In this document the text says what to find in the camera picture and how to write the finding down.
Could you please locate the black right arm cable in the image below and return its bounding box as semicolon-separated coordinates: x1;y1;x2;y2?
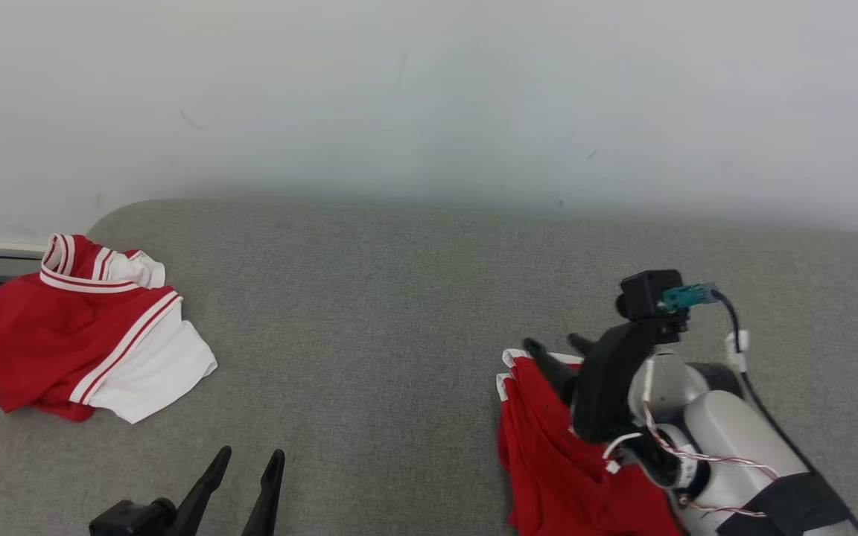
711;290;858;536

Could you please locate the red white twisted wire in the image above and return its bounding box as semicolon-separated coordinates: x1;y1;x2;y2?
641;402;781;519

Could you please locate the white cable clip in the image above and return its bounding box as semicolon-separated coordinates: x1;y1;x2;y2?
725;330;750;373

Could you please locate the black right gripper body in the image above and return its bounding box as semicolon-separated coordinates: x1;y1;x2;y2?
572;316;689;445

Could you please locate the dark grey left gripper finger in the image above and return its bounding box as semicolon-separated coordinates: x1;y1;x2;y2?
174;447;232;536
243;450;286;536

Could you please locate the teal cable connector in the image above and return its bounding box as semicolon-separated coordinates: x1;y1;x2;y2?
660;282;720;310

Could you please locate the red white basketball jersey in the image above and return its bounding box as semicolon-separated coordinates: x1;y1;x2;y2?
0;233;218;424

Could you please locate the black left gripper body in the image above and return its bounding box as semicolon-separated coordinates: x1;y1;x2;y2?
89;499;178;536

